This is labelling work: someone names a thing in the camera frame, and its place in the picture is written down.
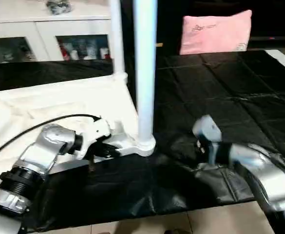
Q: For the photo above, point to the black furniture with yellow label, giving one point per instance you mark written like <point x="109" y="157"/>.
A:
<point x="166" y="22"/>

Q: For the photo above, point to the white cabinet with glass doors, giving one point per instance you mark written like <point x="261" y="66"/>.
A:
<point x="40" y="34"/>

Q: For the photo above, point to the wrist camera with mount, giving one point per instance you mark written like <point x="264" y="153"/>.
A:
<point x="208" y="131"/>
<point x="98" y="129"/>

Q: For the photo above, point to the pink pillow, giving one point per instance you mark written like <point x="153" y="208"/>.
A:
<point x="215" y="31"/>

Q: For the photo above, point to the black work mat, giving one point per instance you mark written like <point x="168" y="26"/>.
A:
<point x="230" y="97"/>

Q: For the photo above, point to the white plastic table leg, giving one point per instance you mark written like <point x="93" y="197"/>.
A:
<point x="117" y="39"/>
<point x="145" y="68"/>

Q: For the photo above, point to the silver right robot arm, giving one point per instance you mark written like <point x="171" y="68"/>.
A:
<point x="259" y="170"/>

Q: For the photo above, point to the dark robot foot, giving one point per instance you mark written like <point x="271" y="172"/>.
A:
<point x="176" y="231"/>

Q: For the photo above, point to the dark low tv bench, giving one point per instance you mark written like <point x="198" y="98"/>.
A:
<point x="278" y="43"/>

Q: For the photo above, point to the white plastic table top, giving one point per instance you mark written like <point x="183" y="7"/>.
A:
<point x="49" y="107"/>

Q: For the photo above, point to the dark ornament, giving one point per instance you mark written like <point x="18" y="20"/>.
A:
<point x="59" y="6"/>

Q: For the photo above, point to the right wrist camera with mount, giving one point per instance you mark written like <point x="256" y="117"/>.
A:
<point x="208" y="131"/>

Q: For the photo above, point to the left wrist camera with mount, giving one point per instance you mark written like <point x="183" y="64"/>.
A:
<point x="98" y="129"/>

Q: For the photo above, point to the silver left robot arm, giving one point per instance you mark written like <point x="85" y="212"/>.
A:
<point x="37" y="156"/>

